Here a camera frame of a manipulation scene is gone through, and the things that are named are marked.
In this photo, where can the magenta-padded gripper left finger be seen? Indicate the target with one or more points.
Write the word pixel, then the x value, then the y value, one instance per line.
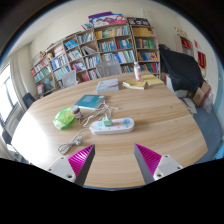
pixel 81 160

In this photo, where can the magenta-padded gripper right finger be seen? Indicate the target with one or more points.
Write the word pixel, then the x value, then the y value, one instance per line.
pixel 148 160

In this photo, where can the green charger block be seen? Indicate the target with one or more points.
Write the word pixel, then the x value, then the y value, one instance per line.
pixel 107 121

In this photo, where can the white power strip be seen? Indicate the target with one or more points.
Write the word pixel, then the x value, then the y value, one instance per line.
pixel 120 126

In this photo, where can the green plastic bag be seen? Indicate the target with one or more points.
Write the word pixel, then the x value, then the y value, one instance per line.
pixel 64 118

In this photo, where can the small red-labelled jar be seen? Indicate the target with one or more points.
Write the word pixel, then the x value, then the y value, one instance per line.
pixel 77 111

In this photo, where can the teal book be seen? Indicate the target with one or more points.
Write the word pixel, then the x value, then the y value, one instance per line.
pixel 90 101

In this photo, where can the thick yellow book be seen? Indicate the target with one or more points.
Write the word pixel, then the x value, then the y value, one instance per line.
pixel 134 84

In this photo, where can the grey book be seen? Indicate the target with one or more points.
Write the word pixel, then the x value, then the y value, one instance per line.
pixel 107 85

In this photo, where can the thin yellow book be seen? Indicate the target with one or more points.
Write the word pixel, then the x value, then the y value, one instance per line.
pixel 153 80

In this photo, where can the dark office chair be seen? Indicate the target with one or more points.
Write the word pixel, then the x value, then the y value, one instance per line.
pixel 28 99

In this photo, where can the cardboard box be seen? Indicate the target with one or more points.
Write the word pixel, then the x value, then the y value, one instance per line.
pixel 201 95

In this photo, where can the clear bottle with red label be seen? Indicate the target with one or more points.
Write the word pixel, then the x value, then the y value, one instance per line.
pixel 137 71

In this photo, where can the grey mesh chair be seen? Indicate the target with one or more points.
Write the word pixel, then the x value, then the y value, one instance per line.
pixel 108 68

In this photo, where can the wooden bookshelf unit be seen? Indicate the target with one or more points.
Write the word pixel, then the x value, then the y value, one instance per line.
pixel 110 43

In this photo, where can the red wall banner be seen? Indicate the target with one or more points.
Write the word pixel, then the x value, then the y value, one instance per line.
pixel 201 60

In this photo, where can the small wall shelf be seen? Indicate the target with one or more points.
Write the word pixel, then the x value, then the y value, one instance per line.
pixel 185 42

